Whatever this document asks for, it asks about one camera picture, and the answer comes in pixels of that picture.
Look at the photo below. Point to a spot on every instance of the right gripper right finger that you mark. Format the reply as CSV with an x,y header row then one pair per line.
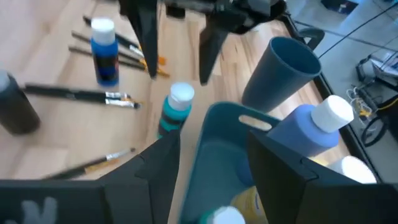
x,y
289,193

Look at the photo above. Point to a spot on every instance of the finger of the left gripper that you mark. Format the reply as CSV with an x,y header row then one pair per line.
x,y
146,34
210,53

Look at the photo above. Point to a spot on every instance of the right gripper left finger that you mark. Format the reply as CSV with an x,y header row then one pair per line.
x,y
149,186

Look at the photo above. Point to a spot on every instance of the small blue paint bottle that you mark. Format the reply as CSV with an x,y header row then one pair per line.
x,y
105,62

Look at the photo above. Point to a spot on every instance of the brown-tipped paintbrushes group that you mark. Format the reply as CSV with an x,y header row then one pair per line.
x,y
93,163

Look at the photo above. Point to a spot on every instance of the large periwinkle paint bottle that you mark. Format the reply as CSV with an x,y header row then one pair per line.
x,y
304,130

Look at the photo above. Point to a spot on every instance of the large turquoise paint bottle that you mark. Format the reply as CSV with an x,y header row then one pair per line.
x,y
227,217

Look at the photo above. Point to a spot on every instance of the small teal paint bottle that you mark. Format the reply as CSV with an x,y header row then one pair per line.
x,y
172,118

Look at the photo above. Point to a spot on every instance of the small black paint bottle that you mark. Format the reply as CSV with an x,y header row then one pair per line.
x,y
17,109

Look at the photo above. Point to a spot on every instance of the teal plastic caddy bin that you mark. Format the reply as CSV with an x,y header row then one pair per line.
x,y
214,174

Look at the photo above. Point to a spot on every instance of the dark slate plastic cup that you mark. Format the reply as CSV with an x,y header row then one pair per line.
x,y
270,87

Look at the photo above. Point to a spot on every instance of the black edge clamp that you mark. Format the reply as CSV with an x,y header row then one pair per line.
x,y
312,32

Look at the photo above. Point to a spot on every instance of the grey floor device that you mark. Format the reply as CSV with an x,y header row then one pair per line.
x,y
385,67

